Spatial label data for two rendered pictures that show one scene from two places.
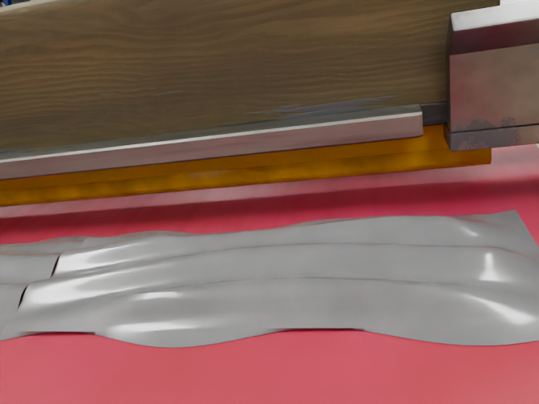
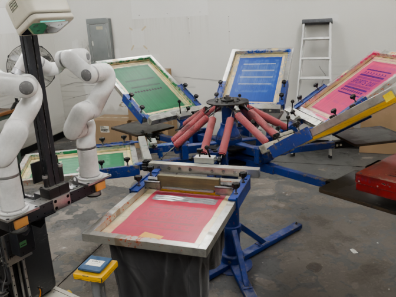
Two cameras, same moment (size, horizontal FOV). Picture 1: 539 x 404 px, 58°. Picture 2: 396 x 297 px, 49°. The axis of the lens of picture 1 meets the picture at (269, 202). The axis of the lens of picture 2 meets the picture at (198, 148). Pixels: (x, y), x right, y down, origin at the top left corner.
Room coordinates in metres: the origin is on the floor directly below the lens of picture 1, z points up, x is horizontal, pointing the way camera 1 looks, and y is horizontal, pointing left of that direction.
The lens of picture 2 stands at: (-1.98, -0.18, 1.90)
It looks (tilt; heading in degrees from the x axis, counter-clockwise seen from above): 17 degrees down; 5
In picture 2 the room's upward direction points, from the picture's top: 3 degrees counter-clockwise
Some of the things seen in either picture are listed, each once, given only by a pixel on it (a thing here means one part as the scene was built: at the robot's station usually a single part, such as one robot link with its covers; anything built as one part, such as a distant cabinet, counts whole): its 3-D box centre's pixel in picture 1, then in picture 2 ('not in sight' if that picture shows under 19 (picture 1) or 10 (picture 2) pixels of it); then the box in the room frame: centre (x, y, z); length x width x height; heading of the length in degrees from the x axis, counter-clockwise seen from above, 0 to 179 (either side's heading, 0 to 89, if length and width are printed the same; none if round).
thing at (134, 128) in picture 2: not in sight; (172, 139); (1.53, 0.33, 0.91); 1.34 x 0.40 x 0.08; 45
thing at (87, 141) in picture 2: not in sight; (83, 132); (0.05, 0.55, 1.37); 0.13 x 0.10 x 0.16; 163
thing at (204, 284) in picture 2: not in sight; (213, 258); (-0.06, -0.06, 0.74); 0.46 x 0.04 x 0.42; 165
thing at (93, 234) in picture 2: not in sight; (175, 207); (0.04, 0.12, 0.97); 0.79 x 0.58 x 0.04; 165
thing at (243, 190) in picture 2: not in sight; (240, 192); (0.20, -0.20, 0.98); 0.30 x 0.05 x 0.07; 165
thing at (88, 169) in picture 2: not in sight; (86, 162); (0.07, 0.56, 1.21); 0.16 x 0.13 x 0.15; 60
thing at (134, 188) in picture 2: not in sight; (145, 184); (0.35, 0.33, 0.98); 0.30 x 0.05 x 0.07; 165
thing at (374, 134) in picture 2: not in sight; (315, 145); (1.24, -0.79, 0.91); 1.34 x 0.40 x 0.08; 105
